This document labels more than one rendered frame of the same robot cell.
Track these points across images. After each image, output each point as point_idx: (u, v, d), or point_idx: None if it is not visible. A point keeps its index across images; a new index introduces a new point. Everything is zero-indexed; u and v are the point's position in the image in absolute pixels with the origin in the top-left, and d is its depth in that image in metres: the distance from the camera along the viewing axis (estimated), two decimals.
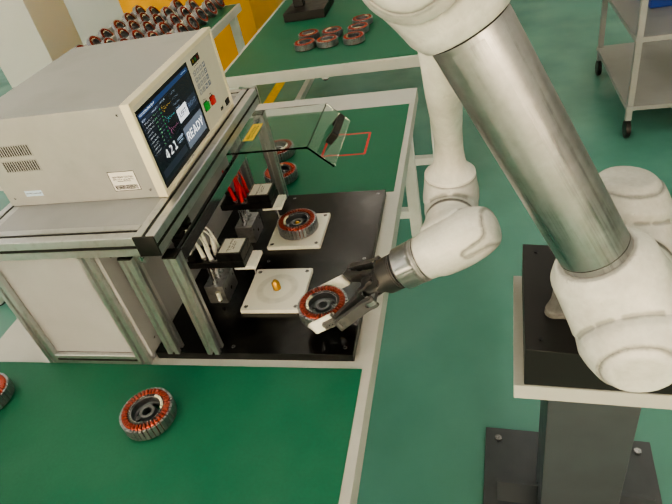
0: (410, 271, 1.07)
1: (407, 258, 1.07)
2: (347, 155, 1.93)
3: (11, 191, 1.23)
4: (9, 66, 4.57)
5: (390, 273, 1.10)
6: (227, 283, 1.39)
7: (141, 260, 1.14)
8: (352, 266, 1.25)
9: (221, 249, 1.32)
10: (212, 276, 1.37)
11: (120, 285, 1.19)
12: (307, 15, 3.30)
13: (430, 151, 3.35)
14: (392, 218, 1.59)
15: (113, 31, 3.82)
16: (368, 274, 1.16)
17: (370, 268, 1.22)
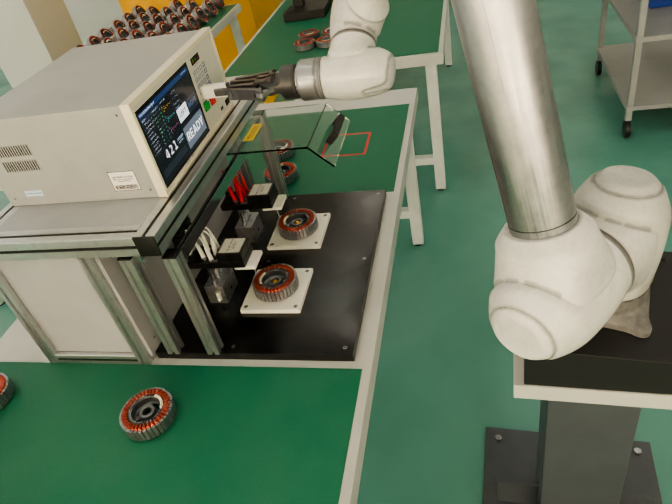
0: (311, 80, 1.21)
1: (313, 68, 1.20)
2: (347, 155, 1.93)
3: (11, 191, 1.23)
4: (9, 66, 4.57)
5: (292, 77, 1.22)
6: (227, 283, 1.39)
7: (141, 260, 1.14)
8: (243, 77, 1.31)
9: (221, 249, 1.32)
10: (212, 276, 1.37)
11: (120, 285, 1.19)
12: (307, 15, 3.30)
13: (430, 151, 3.35)
14: (392, 218, 1.59)
15: (113, 31, 3.82)
16: (271, 75, 1.27)
17: None
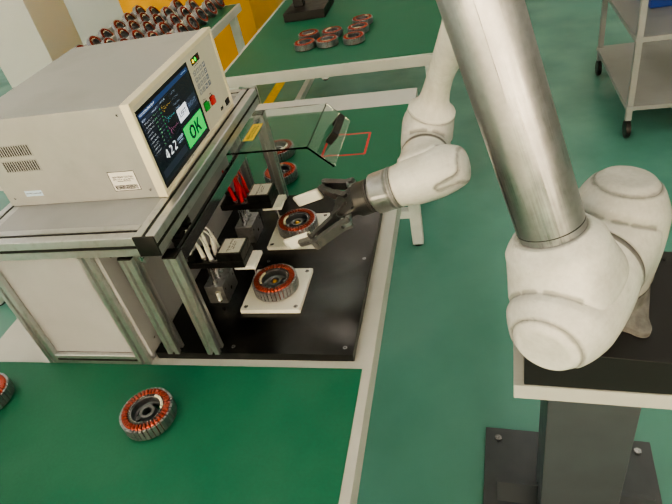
0: (385, 199, 1.16)
1: (384, 186, 1.16)
2: (347, 155, 1.93)
3: (11, 191, 1.23)
4: (9, 66, 4.57)
5: (365, 198, 1.19)
6: (227, 283, 1.39)
7: (141, 260, 1.14)
8: (326, 182, 1.32)
9: (221, 249, 1.32)
10: (212, 276, 1.37)
11: (120, 285, 1.19)
12: (307, 15, 3.30)
13: None
14: (392, 218, 1.59)
15: (113, 31, 3.82)
16: (342, 196, 1.24)
17: (343, 187, 1.30)
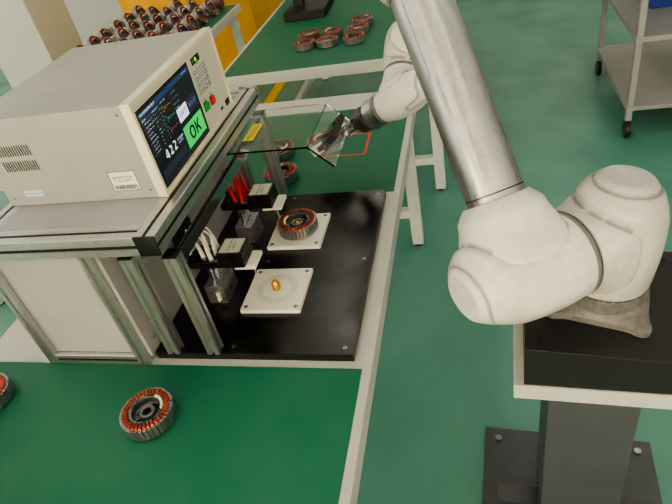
0: (370, 112, 1.54)
1: (370, 103, 1.54)
2: (347, 155, 1.93)
3: (11, 191, 1.23)
4: (9, 66, 4.57)
5: (360, 114, 1.58)
6: (227, 283, 1.39)
7: (141, 260, 1.14)
8: (352, 117, 1.74)
9: (221, 249, 1.32)
10: (212, 276, 1.37)
11: (120, 285, 1.19)
12: (307, 15, 3.30)
13: (430, 151, 3.35)
14: (392, 218, 1.59)
15: (113, 31, 3.82)
16: (353, 118, 1.65)
17: None
